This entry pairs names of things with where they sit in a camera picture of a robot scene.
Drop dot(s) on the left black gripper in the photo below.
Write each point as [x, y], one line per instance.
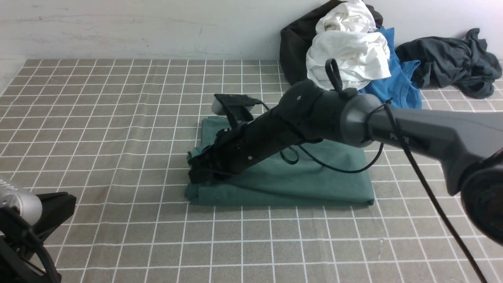
[57, 207]

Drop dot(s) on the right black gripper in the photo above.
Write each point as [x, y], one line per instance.
[304, 114]

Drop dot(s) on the green long-sleeve top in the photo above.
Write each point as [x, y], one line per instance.
[273, 182]

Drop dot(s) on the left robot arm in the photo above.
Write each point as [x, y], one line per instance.
[28, 267]

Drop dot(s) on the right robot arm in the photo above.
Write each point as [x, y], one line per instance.
[467, 145]

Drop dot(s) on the black garment under pile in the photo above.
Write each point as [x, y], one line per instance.
[296, 39]

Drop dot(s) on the white crumpled shirt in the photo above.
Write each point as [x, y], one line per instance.
[348, 34]

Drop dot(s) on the grey checkered tablecloth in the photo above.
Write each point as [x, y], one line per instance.
[114, 133]

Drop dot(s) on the blue shirt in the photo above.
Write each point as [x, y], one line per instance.
[399, 87]

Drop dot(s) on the dark grey crumpled garment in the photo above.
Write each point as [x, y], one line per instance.
[461, 62]

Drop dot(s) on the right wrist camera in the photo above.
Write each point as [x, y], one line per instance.
[236, 107]

